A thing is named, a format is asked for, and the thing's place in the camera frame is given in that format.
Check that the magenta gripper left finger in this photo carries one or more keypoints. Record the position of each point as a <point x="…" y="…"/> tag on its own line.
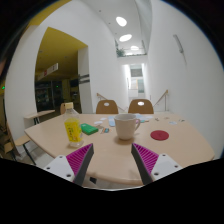
<point x="72" y="167"/>

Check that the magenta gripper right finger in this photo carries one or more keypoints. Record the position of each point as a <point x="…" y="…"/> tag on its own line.
<point x="153" y="166"/>

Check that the yellow-label plastic drink bottle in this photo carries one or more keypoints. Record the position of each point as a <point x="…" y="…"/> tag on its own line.
<point x="72" y="126"/>

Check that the red round coaster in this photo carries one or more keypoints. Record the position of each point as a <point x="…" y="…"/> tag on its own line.
<point x="159" y="135"/>

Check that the green small box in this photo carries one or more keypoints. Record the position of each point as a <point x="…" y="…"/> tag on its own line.
<point x="88" y="129"/>

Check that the small colourful item on table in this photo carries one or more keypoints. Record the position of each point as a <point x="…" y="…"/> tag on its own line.
<point x="104" y="130"/>

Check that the cream ceramic mug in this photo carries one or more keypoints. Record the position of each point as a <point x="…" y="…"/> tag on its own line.
<point x="126" y="125"/>

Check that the light blue flat card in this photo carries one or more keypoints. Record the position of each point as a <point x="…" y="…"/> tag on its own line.
<point x="111" y="121"/>

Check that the right wooden chair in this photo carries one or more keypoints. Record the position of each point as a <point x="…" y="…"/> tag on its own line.
<point x="142" y="106"/>

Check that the wooden chair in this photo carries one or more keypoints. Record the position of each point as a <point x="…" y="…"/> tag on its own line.
<point x="11" y="144"/>
<point x="142" y="106"/>
<point x="107" y="107"/>

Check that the wooden chair at left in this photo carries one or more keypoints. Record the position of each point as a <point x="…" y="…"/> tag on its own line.
<point x="11" y="144"/>

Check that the wooden side bench table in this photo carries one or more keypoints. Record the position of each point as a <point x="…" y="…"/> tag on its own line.
<point x="35" y="116"/>

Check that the wooden stair handrail right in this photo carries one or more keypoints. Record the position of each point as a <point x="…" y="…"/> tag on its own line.
<point x="163" y="95"/>

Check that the white hanging sign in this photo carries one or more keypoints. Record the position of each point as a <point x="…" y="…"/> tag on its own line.
<point x="48" y="71"/>

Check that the potted plant on balcony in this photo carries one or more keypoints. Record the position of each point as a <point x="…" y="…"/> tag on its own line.
<point x="120" y="52"/>

